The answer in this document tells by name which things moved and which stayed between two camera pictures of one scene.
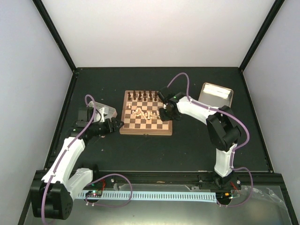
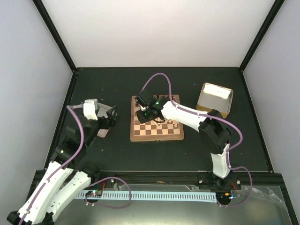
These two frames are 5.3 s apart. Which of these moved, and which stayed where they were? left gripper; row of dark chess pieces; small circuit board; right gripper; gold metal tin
Moved: right gripper; left gripper; row of dark chess pieces
Stayed: small circuit board; gold metal tin
